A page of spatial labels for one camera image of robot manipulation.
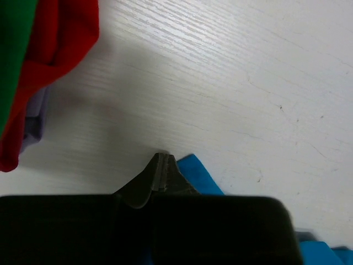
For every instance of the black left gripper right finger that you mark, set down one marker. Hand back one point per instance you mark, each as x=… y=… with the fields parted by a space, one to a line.
x=191 y=228

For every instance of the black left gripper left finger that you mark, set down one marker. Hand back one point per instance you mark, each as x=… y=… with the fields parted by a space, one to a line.
x=80 y=229

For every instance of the blue t-shirt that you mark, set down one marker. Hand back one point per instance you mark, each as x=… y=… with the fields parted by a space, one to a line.
x=312 y=251

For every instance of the folded purple t-shirt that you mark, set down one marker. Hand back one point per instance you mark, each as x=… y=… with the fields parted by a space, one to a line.
x=35 y=117

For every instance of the folded red t-shirt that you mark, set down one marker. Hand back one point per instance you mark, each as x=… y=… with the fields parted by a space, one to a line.
x=62 y=34

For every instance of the folded green t-shirt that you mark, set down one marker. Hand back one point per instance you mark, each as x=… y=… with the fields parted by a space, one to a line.
x=17 y=19

